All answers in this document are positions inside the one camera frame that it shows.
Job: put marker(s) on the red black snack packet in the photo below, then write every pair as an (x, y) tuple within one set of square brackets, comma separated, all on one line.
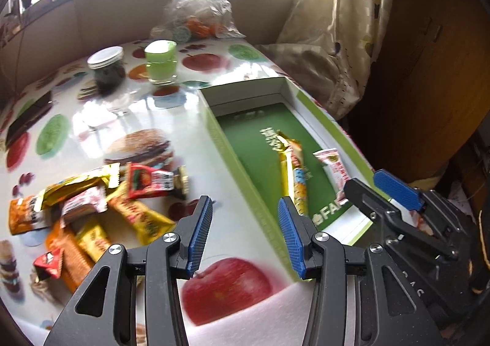
[(143, 181)]

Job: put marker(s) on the brown wooden cabinet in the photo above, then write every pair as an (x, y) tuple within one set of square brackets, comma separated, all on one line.
[(432, 62)]

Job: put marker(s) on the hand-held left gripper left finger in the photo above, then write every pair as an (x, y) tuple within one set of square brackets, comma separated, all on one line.
[(199, 233)]

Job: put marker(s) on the fruit printed table cover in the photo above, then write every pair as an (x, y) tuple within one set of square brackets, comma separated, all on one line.
[(160, 116)]

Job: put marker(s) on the green glass jar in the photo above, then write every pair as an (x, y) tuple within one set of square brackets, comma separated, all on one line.
[(160, 64)]

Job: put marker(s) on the dark smartphone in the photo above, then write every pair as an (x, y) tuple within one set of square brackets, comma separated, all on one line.
[(28, 118)]

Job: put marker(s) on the gold long snack packet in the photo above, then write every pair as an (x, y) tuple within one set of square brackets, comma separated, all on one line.
[(76, 183), (296, 177)]

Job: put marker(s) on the pink white candy packet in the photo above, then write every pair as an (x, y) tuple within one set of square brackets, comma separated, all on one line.
[(405, 215), (335, 169), (82, 202)]

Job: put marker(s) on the pile of mixed snacks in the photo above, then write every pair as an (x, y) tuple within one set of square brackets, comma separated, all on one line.
[(141, 217)]

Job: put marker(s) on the dark jar with white lid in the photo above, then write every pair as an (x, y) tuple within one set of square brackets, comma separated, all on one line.
[(109, 70)]

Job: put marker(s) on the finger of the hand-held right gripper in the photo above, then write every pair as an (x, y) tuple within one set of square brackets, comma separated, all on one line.
[(363, 198), (398, 189)]

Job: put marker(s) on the orange pouch snack packet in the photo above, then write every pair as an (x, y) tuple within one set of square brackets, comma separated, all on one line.
[(28, 214)]

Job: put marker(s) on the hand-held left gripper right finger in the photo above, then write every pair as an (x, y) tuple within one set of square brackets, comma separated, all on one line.
[(291, 238)]

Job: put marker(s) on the green and white cardboard box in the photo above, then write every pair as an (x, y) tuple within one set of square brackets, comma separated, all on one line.
[(260, 139)]

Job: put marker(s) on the cream patterned curtain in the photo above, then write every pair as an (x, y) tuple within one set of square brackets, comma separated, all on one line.
[(333, 24)]

